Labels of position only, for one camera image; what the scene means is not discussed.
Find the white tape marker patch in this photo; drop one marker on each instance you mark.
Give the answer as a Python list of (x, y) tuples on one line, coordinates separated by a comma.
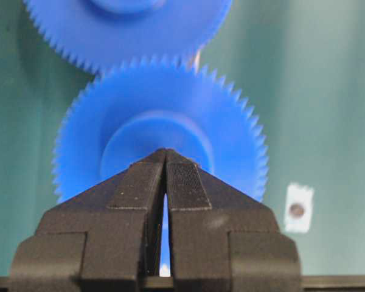
[(298, 208)]

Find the large blue plastic gear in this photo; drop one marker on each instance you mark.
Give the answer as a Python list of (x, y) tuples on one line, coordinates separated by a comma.
[(98, 35)]

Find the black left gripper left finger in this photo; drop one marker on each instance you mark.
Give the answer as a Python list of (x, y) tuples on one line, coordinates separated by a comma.
[(104, 239)]

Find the small blue plastic gear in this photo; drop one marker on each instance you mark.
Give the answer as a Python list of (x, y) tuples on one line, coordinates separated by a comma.
[(132, 111)]

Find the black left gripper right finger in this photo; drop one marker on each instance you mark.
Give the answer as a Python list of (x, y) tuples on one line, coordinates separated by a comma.
[(221, 239)]

